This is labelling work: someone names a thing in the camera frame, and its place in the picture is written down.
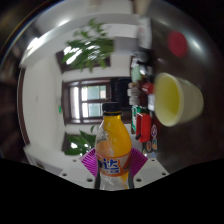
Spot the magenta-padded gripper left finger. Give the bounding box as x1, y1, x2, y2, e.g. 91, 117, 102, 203
59, 147, 99, 189

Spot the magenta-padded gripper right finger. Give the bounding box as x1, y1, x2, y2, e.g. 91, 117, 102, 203
129, 147, 170, 188

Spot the orange drink plastic bottle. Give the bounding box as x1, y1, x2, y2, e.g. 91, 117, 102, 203
94, 101, 133, 192

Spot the red plastic box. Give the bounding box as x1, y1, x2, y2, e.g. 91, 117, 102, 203
134, 112, 153, 144

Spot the flat green box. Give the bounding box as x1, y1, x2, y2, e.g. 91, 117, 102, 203
130, 105, 143, 133

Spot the dark wooden double door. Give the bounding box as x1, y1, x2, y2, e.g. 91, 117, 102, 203
61, 77, 133, 125

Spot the pale yellow cup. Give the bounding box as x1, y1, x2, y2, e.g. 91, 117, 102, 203
153, 72, 205, 128

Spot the tray of small jars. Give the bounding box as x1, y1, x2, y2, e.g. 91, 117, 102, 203
127, 81, 143, 106

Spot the black chair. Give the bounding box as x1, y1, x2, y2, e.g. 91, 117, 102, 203
114, 77, 133, 111

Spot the green folded cloth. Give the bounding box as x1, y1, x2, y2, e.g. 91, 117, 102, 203
130, 64, 143, 84

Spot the flat round red coaster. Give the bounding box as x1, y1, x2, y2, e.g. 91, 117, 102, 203
167, 30, 189, 58

